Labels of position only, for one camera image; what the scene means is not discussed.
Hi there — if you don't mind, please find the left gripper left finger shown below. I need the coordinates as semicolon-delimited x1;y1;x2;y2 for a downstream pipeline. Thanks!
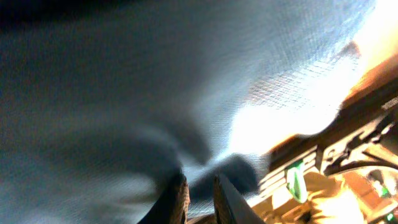
138;173;190;224

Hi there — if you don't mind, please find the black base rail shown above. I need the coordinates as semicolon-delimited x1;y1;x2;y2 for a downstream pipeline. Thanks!
248;77;398;224

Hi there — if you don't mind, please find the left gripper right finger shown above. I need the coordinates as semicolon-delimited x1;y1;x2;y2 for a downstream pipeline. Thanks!
213;174;264;224

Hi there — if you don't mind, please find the blue polo shirt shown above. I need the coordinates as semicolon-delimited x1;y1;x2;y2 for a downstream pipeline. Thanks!
1;1;376;223

